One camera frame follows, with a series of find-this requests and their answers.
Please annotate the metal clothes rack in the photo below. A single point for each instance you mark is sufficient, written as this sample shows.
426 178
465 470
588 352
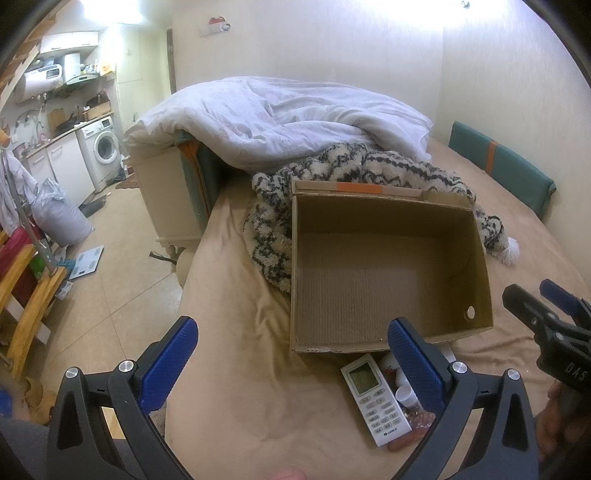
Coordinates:
34 230

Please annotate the white kitchen counter cabinet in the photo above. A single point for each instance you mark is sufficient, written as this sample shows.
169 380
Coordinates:
60 166

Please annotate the person's left hand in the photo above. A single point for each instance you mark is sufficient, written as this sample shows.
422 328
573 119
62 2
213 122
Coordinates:
288 475

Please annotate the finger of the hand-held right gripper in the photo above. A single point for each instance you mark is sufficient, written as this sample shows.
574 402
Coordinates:
565 300
531 309

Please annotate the clear bottle with white cap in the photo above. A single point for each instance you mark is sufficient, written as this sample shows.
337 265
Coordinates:
408 401

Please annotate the green orange mattress pad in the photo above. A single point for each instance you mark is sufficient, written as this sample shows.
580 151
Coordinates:
203 180

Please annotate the white hanging cloth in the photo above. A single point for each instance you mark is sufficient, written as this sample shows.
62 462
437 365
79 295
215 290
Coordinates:
14 184

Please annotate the cardboard box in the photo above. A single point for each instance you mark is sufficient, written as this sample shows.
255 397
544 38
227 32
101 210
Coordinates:
369 286

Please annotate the white cylindrical appliance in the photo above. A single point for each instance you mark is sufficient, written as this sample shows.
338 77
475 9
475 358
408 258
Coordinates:
72 66

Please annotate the white remote control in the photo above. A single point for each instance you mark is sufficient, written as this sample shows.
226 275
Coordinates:
376 401

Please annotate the bed with beige sheet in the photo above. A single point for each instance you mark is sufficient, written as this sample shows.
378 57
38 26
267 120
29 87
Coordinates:
231 323

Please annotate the person's right hand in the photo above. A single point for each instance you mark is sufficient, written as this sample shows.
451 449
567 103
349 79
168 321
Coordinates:
565 420

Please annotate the yellow wooden chair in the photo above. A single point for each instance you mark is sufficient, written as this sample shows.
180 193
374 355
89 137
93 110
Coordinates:
27 295

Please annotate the bathroom scale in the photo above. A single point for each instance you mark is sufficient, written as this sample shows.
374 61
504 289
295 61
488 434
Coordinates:
87 262

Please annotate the white plastic bag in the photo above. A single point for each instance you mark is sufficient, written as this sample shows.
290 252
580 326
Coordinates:
57 217

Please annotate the cream wooden bed footboard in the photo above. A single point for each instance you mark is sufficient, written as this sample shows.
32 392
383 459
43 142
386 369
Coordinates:
161 198

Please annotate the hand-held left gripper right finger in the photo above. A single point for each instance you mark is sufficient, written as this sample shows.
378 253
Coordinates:
415 364

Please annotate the range hood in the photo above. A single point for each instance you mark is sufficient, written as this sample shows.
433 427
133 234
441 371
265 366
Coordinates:
83 78

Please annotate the patterned fleece blanket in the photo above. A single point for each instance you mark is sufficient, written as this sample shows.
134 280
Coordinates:
351 166

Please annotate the white washing machine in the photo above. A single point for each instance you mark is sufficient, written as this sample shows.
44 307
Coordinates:
102 150

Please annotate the white duvet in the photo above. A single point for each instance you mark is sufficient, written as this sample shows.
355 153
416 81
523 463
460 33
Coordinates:
277 120

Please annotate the red bag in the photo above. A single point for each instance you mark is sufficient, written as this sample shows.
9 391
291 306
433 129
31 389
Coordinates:
16 244

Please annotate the green cushion with orange stripe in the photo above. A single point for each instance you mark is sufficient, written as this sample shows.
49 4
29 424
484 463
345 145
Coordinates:
508 166

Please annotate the white water heater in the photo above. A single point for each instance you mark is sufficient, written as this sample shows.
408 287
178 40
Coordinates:
39 83

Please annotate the white wall cabinet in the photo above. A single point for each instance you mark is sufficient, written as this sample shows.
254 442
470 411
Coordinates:
69 42

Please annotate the black dustpan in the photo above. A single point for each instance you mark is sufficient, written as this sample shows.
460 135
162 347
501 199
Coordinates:
92 206

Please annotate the wall socket with red item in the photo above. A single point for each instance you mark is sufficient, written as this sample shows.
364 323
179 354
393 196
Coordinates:
216 25

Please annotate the person's grey clothing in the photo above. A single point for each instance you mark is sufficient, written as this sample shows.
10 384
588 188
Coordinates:
21 452

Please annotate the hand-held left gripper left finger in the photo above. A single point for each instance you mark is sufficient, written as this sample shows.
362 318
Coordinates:
171 364

